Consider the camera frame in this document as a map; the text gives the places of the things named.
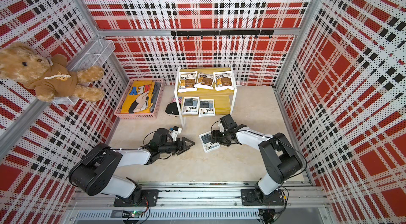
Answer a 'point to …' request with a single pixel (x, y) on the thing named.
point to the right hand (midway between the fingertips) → (215, 140)
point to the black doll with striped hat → (172, 107)
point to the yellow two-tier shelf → (206, 92)
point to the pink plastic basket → (159, 86)
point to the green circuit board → (136, 214)
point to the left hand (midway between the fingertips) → (194, 145)
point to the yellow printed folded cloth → (139, 99)
